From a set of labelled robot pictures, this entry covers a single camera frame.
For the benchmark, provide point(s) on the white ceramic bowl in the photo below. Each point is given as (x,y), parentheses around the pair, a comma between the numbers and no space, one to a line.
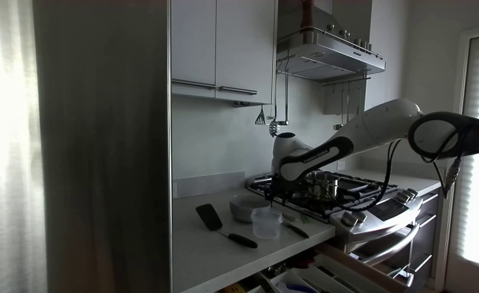
(241,206)

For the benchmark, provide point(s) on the stainless steel pot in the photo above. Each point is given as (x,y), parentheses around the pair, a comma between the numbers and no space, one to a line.
(324,185)

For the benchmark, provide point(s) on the clear plastic container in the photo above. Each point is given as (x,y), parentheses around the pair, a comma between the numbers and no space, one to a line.
(266,223)

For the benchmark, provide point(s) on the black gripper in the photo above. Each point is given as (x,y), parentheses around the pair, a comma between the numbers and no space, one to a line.
(279,188)

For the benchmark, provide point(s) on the white upper cabinet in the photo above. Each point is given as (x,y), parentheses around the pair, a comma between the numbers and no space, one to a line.
(223,48)

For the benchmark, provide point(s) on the stainless steel range hood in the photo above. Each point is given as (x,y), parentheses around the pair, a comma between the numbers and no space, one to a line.
(313,45)

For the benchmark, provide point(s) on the gas stovetop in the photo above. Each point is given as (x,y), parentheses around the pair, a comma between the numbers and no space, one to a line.
(354,193)

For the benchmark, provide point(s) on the hanging utensils on rail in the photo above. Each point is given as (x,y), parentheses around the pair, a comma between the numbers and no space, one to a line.
(279,109)

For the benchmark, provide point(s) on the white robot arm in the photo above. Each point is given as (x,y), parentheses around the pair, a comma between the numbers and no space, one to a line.
(435,135)

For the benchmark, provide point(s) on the open wooden cutlery drawer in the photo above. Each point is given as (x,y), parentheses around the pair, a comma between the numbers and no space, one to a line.
(326,268)

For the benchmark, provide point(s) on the stainless steel oven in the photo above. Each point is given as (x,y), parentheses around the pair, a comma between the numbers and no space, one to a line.
(403,223)

